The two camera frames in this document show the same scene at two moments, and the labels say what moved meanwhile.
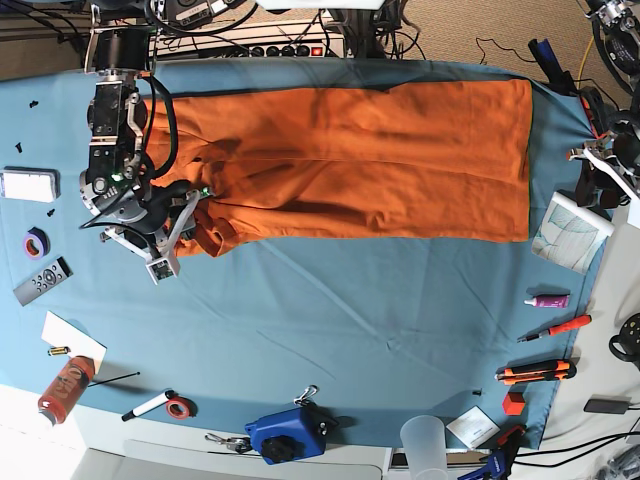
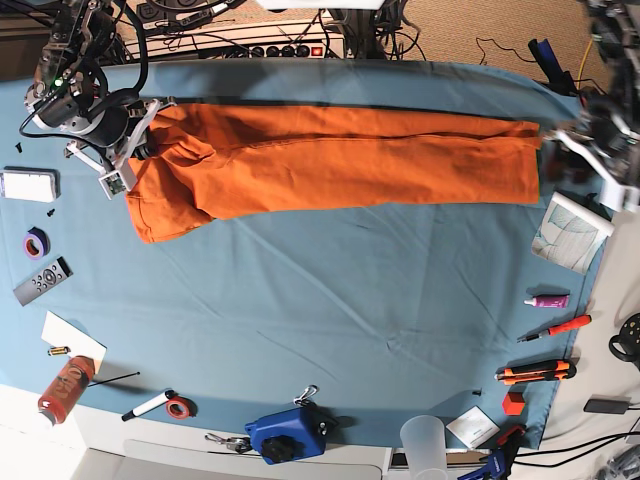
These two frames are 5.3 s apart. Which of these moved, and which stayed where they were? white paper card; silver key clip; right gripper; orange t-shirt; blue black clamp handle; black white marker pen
Moved: orange t-shirt; right gripper
Stayed: silver key clip; white paper card; black white marker pen; blue black clamp handle
